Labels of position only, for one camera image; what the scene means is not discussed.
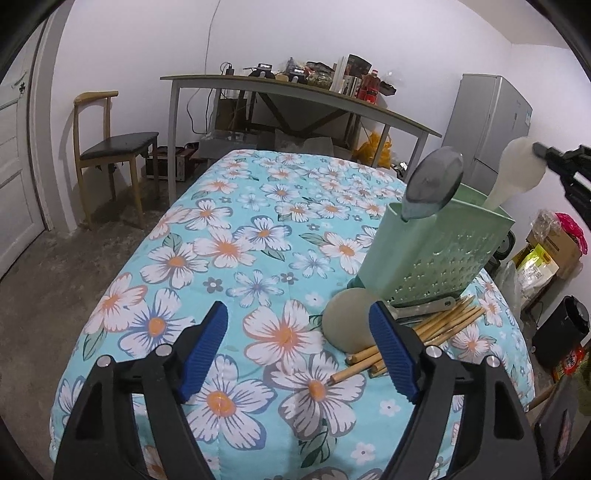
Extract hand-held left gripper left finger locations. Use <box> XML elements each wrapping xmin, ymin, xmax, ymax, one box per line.
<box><xmin>53</xmin><ymin>301</ymin><xmax>230</xmax><ymax>480</ymax></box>

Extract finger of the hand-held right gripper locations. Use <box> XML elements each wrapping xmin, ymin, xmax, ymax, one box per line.
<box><xmin>532</xmin><ymin>142</ymin><xmax>591</xmax><ymax>214</ymax></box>

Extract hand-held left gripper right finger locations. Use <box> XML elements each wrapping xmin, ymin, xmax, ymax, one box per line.
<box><xmin>368</xmin><ymin>301</ymin><xmax>542</xmax><ymax>480</ymax></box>

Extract pile of bamboo chopsticks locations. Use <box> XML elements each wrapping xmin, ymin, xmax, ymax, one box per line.
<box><xmin>329</xmin><ymin>294</ymin><xmax>488</xmax><ymax>386</ymax></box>

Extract beige round spoon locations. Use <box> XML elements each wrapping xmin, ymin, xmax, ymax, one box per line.
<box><xmin>322</xmin><ymin>287</ymin><xmax>379</xmax><ymax>352</ymax></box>

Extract white rice paddle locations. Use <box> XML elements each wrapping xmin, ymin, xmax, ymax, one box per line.
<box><xmin>480</xmin><ymin>136</ymin><xmax>548</xmax><ymax>214</ymax></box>

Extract green perforated utensil holder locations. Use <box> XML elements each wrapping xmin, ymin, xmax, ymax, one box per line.
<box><xmin>347</xmin><ymin>184</ymin><xmax>515</xmax><ymax>309</ymax></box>

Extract pink plastic bag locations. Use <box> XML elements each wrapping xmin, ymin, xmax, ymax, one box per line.
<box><xmin>554</xmin><ymin>212</ymin><xmax>586</xmax><ymax>254</ymax></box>

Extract clear plastic bag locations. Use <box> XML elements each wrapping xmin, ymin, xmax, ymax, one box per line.
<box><xmin>531</xmin><ymin>209</ymin><xmax>557</xmax><ymax>241</ymax></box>

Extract brown cardboard box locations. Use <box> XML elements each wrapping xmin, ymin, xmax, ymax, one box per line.
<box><xmin>526</xmin><ymin>210</ymin><xmax>583</xmax><ymax>278</ymax></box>

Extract grey refrigerator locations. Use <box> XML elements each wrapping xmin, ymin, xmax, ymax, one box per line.
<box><xmin>442</xmin><ymin>73</ymin><xmax>534</xmax><ymax>185</ymax></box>

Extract yellow green rice bag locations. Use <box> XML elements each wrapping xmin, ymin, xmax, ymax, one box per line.
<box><xmin>515</xmin><ymin>244</ymin><xmax>560</xmax><ymax>301</ymax></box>

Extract floral turquoise blanket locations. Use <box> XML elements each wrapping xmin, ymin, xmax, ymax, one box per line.
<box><xmin>48</xmin><ymin>148</ymin><xmax>536</xmax><ymax>480</ymax></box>

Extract white plastic bag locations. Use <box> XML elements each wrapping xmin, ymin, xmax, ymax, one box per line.
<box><xmin>496</xmin><ymin>261</ymin><xmax>525</xmax><ymax>315</ymax></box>

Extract dark grey rice paddle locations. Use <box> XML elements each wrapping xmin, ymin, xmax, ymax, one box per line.
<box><xmin>401</xmin><ymin>146</ymin><xmax>465</xmax><ymax>221</ymax></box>

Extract black trash bin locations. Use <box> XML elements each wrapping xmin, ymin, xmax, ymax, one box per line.
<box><xmin>531</xmin><ymin>295</ymin><xmax>591</xmax><ymax>370</ymax></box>

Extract orange packet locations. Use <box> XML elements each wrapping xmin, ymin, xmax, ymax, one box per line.
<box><xmin>551</xmin><ymin>346</ymin><xmax>588</xmax><ymax>381</ymax></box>

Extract yellow plastic bag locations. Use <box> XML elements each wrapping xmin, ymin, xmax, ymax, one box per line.
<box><xmin>353</xmin><ymin>131</ymin><xmax>393</xmax><ymax>167</ymax></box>

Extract cardboard box with clear cover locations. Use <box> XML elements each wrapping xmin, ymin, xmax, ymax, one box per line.
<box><xmin>198</xmin><ymin>131</ymin><xmax>259</xmax><ymax>160</ymax></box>

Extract wooden desk with metal legs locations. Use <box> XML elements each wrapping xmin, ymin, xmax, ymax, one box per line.
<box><xmin>160</xmin><ymin>74</ymin><xmax>443</xmax><ymax>206</ymax></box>

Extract red drink bottles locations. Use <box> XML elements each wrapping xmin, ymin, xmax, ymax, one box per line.
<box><xmin>358</xmin><ymin>70</ymin><xmax>384</xmax><ymax>104</ymax></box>

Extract white sack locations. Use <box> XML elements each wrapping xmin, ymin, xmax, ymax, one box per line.
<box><xmin>256</xmin><ymin>129</ymin><xmax>333</xmax><ymax>155</ymax></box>

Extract wooden chair with black seat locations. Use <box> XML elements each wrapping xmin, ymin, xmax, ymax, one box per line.
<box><xmin>74</xmin><ymin>91</ymin><xmax>160</xmax><ymax>232</ymax></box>

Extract black printed box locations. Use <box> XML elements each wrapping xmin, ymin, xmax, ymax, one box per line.
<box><xmin>346</xmin><ymin>54</ymin><xmax>372</xmax><ymax>77</ymax></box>

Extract white tube container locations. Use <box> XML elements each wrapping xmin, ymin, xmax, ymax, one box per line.
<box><xmin>333</xmin><ymin>56</ymin><xmax>352</xmax><ymax>93</ymax></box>

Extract white door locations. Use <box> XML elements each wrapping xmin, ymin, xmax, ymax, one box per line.
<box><xmin>0</xmin><ymin>69</ymin><xmax>47</xmax><ymax>278</ymax></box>

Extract wall cable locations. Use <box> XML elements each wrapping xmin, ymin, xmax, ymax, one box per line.
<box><xmin>202</xmin><ymin>0</ymin><xmax>220</xmax><ymax>77</ymax></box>

